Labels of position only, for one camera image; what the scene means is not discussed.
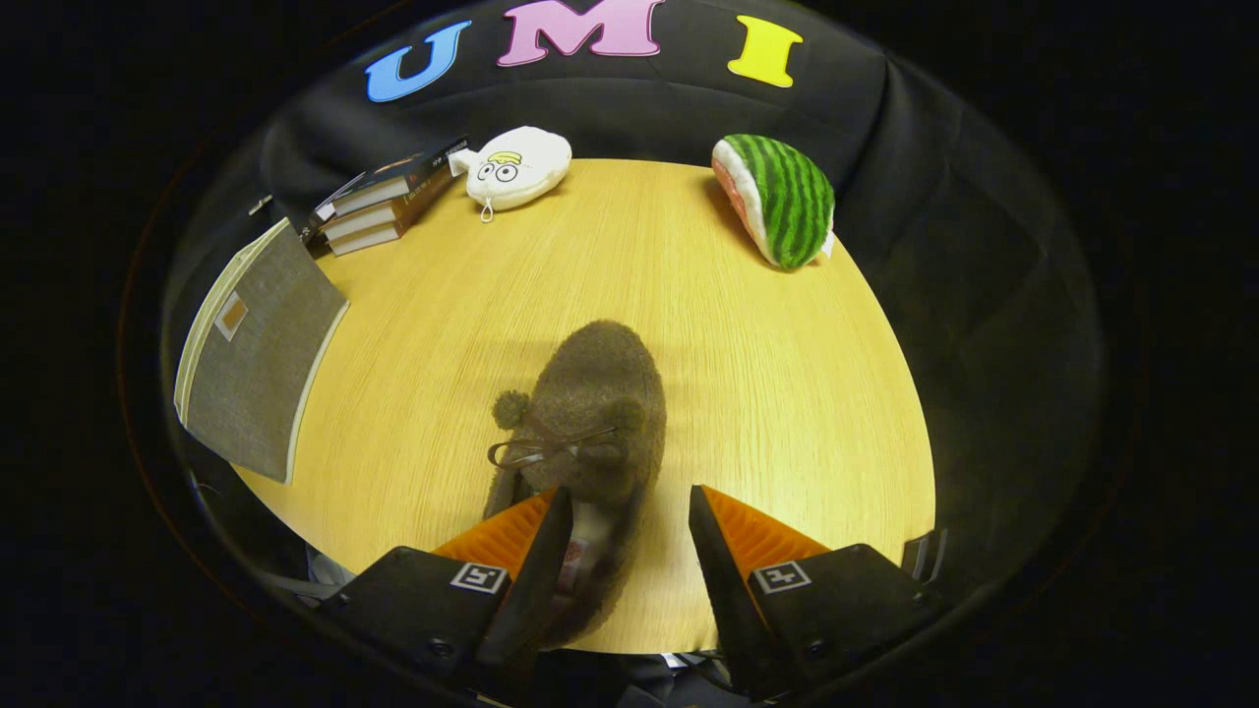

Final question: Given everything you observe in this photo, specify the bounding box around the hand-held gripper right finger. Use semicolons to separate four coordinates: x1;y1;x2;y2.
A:
688;484;947;701

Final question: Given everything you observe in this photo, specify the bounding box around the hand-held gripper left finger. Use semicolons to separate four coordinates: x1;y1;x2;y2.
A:
317;486;574;694

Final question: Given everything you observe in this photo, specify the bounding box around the brown fluffy shoe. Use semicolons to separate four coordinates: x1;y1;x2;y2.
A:
482;320;668;645

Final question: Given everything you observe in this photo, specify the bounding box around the grey fabric storage box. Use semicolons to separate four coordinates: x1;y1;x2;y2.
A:
174;217;351;485

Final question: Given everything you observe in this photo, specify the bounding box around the brown spine book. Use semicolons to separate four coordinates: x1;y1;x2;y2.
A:
328;218;416;257
318;187;446;242

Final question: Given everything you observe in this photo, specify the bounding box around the watermelon slice plush toy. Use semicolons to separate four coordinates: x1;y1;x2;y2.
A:
711;134;837;272

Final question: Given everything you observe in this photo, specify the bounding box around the white plush toy with face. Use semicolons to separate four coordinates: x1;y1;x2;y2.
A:
449;126;573;223

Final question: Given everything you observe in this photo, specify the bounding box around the dark cover book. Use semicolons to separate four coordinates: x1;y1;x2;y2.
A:
320;138;471;219

